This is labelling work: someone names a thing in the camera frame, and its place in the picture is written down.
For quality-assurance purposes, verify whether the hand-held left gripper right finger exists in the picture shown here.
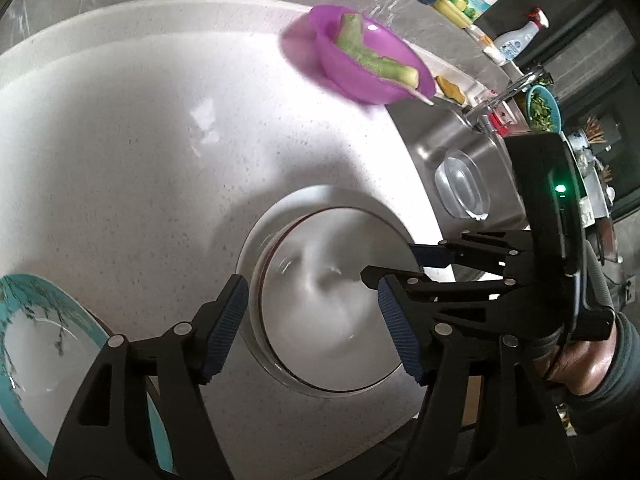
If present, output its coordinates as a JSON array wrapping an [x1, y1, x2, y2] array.
[[377, 276, 581, 480]]

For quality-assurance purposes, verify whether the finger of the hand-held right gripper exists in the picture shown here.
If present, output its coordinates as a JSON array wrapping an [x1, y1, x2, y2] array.
[[360, 266, 538, 333], [409, 232, 533, 276]]

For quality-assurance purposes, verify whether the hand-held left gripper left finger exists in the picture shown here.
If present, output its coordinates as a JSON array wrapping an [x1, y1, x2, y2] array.
[[47, 274, 249, 480]]

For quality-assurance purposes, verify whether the large white bowl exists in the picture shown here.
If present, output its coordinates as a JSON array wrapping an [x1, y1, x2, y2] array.
[[235, 185, 431, 398]]

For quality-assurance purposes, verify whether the teal floral rim plate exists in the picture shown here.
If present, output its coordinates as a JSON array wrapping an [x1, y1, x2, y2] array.
[[0, 274, 176, 476]]

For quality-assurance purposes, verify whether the person's right forearm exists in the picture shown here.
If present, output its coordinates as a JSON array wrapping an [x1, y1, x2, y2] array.
[[565, 310, 640, 436]]

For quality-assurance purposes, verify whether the person's right hand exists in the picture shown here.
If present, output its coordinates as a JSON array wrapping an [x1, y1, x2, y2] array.
[[547, 332, 615, 396]]

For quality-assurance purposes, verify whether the clear glass container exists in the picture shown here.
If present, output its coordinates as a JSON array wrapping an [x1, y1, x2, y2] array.
[[434, 149, 491, 220]]

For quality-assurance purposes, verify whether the chopstick holder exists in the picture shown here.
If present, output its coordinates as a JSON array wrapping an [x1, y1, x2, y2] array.
[[570, 115, 608, 156]]

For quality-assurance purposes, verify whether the blue bowl of greens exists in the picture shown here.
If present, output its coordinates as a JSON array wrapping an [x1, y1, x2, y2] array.
[[527, 85, 563, 133]]

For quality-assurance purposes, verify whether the stainless steel sink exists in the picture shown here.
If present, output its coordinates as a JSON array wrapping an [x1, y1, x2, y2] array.
[[390, 95, 531, 281]]

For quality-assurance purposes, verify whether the chrome faucet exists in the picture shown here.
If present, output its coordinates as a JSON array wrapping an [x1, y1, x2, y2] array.
[[465, 65, 546, 126]]

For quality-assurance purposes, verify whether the yellow sponge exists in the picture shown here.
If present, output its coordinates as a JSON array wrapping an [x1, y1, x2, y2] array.
[[435, 76, 468, 101]]

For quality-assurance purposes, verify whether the white spray bottle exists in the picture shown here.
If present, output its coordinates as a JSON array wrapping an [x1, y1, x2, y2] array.
[[492, 7, 548, 63]]

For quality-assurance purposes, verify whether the purple plastic bowl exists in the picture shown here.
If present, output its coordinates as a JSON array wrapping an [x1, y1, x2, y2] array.
[[307, 5, 436, 106]]

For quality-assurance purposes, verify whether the green vegetable peel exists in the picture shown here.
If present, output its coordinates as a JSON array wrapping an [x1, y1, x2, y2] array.
[[337, 12, 421, 88]]

